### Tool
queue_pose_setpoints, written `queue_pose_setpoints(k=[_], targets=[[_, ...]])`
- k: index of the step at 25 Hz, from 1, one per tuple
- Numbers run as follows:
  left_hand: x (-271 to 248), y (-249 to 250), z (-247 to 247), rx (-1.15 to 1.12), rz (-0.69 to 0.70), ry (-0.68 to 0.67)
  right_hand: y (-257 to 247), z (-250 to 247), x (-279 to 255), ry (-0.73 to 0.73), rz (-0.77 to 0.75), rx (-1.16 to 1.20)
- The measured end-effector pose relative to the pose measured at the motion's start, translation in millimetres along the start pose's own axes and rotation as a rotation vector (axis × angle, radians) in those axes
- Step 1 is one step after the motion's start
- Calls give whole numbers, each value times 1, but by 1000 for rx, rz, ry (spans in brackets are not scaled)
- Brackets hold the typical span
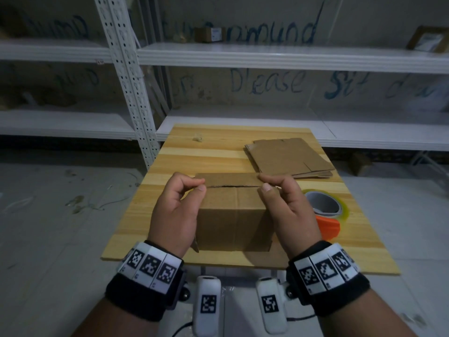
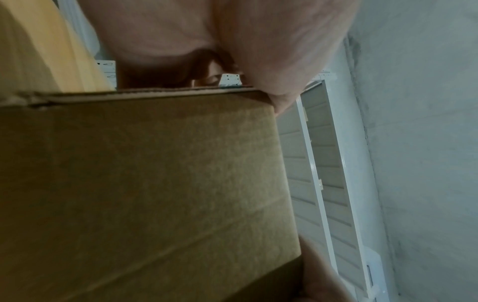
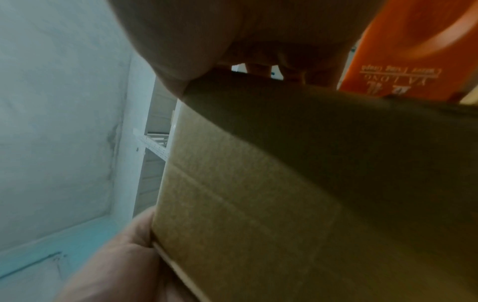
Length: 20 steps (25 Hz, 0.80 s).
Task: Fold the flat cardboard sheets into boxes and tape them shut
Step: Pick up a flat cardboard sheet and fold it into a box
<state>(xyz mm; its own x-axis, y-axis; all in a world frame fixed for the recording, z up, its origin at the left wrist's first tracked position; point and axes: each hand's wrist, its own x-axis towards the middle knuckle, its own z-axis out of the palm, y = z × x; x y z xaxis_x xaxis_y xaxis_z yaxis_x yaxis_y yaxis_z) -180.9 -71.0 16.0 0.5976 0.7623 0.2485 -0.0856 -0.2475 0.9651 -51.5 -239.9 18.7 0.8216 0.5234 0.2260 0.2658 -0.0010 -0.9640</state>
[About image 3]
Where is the person's right hand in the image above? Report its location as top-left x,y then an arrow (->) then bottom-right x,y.
108,0 -> 386,98

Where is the orange tape dispenser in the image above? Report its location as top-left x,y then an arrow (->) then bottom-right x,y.
337,0 -> 478,104

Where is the white metal shelving unit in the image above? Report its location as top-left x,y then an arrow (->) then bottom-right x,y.
130,52 -> 182,220

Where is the person's left hand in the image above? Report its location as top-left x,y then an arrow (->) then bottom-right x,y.
55,206 -> 210,302

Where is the brown cardboard box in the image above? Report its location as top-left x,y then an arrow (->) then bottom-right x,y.
150,69 -> 478,302

